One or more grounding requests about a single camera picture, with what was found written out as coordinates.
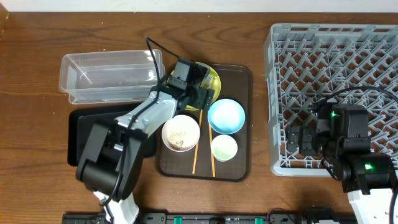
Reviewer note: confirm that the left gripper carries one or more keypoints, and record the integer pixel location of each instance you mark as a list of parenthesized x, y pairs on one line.
[(205, 99)]

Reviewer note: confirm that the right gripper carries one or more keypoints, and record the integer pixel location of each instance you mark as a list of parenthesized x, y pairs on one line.
[(302, 140)]

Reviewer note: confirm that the blue bowl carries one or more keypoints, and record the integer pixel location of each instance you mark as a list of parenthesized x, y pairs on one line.
[(226, 116)]

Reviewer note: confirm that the pink bowl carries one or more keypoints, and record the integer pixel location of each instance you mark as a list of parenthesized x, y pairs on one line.
[(180, 123)]

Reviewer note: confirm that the white cup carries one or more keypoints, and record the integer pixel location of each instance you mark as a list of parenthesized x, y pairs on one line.
[(224, 148)]

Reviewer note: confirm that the green snack wrapper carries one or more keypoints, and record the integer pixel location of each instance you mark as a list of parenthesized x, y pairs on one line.
[(209, 80)]

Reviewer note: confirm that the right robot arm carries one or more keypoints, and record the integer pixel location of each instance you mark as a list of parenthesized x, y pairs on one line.
[(341, 138)]

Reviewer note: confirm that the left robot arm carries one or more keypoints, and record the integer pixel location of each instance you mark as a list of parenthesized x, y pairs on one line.
[(111, 161)]

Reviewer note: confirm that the grey dishwasher rack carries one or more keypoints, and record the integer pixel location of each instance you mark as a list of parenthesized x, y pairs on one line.
[(349, 63)]

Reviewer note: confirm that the black waste tray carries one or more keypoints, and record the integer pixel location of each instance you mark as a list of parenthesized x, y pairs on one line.
[(81, 121)]

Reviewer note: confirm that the left wooden chopstick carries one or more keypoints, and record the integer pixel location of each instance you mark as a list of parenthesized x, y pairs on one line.
[(197, 145)]

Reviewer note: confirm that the wooden chopstick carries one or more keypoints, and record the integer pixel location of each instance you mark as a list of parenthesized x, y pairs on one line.
[(197, 145), (212, 156)]

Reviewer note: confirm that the brown serving tray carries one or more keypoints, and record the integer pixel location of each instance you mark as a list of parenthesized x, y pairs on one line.
[(197, 163)]

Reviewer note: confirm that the right wooden chopstick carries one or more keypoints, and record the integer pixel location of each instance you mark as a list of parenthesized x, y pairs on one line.
[(212, 156)]

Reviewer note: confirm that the clear plastic bin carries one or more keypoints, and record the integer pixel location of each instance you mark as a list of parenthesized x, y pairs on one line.
[(110, 77)]

